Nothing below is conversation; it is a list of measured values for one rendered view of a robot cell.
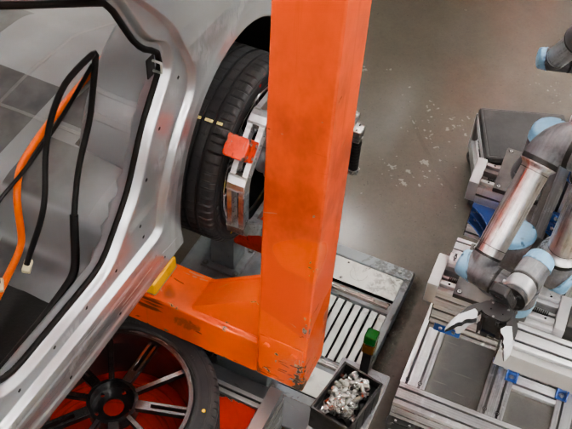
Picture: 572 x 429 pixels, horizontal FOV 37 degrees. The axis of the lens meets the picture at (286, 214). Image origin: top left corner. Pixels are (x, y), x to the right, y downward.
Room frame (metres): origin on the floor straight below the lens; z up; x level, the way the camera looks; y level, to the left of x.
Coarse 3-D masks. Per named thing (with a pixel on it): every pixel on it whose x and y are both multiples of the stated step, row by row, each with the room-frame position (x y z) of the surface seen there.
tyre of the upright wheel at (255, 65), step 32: (224, 64) 2.14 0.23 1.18; (256, 64) 2.16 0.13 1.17; (224, 96) 2.01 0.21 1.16; (256, 96) 2.08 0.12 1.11; (224, 128) 1.92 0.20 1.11; (192, 160) 1.87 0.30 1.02; (224, 160) 1.87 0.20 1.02; (192, 192) 1.83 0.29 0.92; (192, 224) 1.83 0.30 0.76; (224, 224) 1.87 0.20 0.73
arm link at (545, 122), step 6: (540, 120) 2.14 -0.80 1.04; (546, 120) 2.14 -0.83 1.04; (552, 120) 2.14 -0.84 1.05; (558, 120) 2.14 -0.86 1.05; (534, 126) 2.11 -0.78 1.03; (540, 126) 2.11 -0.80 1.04; (546, 126) 2.11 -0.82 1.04; (534, 132) 2.09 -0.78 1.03; (540, 132) 2.08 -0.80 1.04; (528, 138) 2.10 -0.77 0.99
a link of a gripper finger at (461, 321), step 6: (462, 312) 1.19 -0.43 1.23; (468, 312) 1.19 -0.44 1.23; (474, 312) 1.19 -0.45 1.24; (456, 318) 1.18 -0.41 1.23; (462, 318) 1.18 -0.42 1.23; (468, 318) 1.18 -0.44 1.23; (474, 318) 1.18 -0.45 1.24; (450, 324) 1.16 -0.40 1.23; (456, 324) 1.16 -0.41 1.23; (462, 324) 1.17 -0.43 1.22; (468, 324) 1.19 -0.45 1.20; (444, 330) 1.15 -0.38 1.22; (456, 330) 1.17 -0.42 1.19; (462, 330) 1.18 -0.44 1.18
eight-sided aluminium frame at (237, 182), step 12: (264, 96) 2.07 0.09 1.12; (264, 108) 2.03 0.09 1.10; (252, 120) 1.97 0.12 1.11; (264, 120) 1.96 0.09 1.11; (252, 132) 1.96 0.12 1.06; (264, 132) 1.94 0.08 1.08; (240, 168) 1.89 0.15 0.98; (252, 168) 1.87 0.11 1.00; (228, 180) 1.84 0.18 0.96; (240, 180) 1.83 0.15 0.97; (228, 192) 1.84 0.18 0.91; (240, 192) 1.82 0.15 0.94; (228, 204) 1.84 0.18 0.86; (240, 204) 1.82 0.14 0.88; (228, 216) 1.84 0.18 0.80; (240, 216) 1.82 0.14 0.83; (252, 216) 2.01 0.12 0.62; (228, 228) 1.84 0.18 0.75; (240, 228) 1.82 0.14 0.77; (252, 228) 1.88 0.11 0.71
